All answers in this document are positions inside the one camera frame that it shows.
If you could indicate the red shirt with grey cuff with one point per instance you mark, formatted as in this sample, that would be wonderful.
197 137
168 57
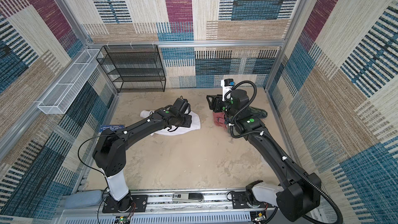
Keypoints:
221 120

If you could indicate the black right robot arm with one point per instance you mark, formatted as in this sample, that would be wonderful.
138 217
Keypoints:
298 192

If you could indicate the blue illustrated children's book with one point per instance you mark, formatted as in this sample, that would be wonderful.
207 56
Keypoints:
111 127

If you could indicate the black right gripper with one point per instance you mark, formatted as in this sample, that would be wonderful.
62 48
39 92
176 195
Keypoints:
216 101

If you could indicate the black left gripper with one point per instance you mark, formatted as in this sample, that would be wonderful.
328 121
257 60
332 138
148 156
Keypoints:
188 122

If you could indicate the white wire mesh wall basket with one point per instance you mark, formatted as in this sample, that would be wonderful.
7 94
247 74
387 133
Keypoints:
59 99

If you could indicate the blue-grey cloth bundle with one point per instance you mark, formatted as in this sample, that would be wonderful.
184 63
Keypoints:
83 199

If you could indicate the black wire mesh shelf rack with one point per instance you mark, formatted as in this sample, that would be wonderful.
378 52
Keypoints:
133 68

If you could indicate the green shirt with grey trim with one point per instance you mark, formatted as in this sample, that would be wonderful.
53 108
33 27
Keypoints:
257 113

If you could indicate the grey handheld controller device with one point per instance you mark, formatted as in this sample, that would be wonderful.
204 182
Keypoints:
188 197

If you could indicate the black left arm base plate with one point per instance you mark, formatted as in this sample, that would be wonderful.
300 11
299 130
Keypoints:
129 204

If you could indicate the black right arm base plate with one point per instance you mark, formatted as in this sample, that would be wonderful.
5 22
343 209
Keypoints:
244 199

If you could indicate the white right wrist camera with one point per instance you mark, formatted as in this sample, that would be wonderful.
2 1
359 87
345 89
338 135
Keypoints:
227 85

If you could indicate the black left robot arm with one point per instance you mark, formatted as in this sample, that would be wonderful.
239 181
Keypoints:
110 150

